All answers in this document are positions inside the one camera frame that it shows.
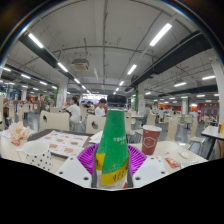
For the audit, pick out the beige table with condiments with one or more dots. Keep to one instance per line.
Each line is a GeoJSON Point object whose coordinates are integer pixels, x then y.
{"type": "Point", "coordinates": [213, 131]}

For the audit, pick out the dark tray with paper liner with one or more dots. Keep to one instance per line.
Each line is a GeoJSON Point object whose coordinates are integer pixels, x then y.
{"type": "Point", "coordinates": [63, 141]}

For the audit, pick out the white napkin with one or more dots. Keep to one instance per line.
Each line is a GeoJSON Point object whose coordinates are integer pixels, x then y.
{"type": "Point", "coordinates": [96, 137]}

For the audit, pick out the ceiling air conditioner unit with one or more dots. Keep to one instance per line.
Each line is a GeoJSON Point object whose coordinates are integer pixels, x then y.
{"type": "Point", "coordinates": [80, 64]}

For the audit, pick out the person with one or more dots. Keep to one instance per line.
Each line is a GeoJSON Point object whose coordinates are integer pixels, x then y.
{"type": "Point", "coordinates": [74, 111]}
{"type": "Point", "coordinates": [41, 103]}
{"type": "Point", "coordinates": [100, 109]}

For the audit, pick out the group of beige chairs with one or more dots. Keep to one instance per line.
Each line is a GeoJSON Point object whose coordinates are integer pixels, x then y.
{"type": "Point", "coordinates": [55, 121]}

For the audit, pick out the small red sachet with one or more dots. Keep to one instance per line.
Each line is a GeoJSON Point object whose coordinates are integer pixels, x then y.
{"type": "Point", "coordinates": [172, 162]}

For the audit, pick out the red paper cup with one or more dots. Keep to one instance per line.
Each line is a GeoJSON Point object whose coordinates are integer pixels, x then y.
{"type": "Point", "coordinates": [151, 140]}

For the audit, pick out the green drink bottle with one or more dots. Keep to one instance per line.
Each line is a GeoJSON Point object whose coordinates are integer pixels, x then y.
{"type": "Point", "coordinates": [112, 140]}

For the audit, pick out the group of ceiling lights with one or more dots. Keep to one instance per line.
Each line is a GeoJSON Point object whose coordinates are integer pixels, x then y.
{"type": "Point", "coordinates": [160, 33]}

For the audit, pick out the white polka-dot mug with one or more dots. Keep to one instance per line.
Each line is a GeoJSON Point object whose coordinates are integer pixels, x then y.
{"type": "Point", "coordinates": [38, 155]}

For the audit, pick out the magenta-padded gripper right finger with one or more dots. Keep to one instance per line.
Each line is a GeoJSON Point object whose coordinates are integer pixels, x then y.
{"type": "Point", "coordinates": [148, 168]}

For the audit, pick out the crumpled food wrapper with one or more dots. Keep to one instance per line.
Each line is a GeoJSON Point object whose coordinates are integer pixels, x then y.
{"type": "Point", "coordinates": [19, 132]}

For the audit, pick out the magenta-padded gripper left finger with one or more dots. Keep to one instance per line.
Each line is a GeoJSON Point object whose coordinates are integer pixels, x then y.
{"type": "Point", "coordinates": [75, 168]}

